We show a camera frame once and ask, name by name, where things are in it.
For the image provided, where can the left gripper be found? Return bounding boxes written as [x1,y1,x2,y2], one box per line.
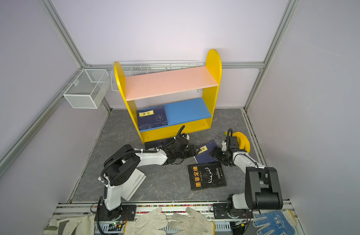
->
[176,144,201,159]

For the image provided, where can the blue book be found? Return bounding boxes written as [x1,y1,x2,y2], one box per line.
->
[194,140,217,164]

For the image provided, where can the blue book Yijing label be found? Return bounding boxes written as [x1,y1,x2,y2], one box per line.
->
[136,105,168,131]

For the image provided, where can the black wolf cover book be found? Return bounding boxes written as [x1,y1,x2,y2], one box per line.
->
[144,138,175,150]

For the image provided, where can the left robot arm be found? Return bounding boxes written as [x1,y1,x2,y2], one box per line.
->
[98,134,200,211]

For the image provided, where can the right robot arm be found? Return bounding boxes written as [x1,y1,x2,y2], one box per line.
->
[211,134,283,213]

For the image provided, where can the black book yellow title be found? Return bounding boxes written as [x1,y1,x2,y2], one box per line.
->
[187,162,226,191]

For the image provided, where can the yellow toy banana bunch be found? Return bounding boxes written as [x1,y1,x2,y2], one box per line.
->
[225,132,251,153]

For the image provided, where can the yellow bookshelf pink blue shelves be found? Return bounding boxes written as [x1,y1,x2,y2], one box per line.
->
[113,49,223,143]

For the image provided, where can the white book black lettering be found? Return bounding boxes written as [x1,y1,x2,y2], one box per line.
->
[121,169,146,201]

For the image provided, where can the white work glove centre-right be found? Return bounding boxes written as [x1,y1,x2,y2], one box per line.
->
[168,207,215,235]

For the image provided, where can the white work glove centre-left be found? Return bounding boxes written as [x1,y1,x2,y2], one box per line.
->
[123,207,168,235]

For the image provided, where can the blue dotted work glove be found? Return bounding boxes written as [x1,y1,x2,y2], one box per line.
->
[253,210,298,235]

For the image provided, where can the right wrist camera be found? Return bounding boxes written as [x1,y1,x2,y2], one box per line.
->
[222,140,228,151]

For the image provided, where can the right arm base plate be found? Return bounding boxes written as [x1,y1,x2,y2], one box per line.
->
[210,203,253,219]

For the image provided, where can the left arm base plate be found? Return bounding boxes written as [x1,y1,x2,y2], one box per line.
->
[95,204,137,221]

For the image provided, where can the white wire basket behind shelf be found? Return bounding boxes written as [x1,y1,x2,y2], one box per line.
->
[121,60,205,76]

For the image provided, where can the white mesh wall basket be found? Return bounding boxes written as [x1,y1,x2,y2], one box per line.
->
[63,69,110,109]

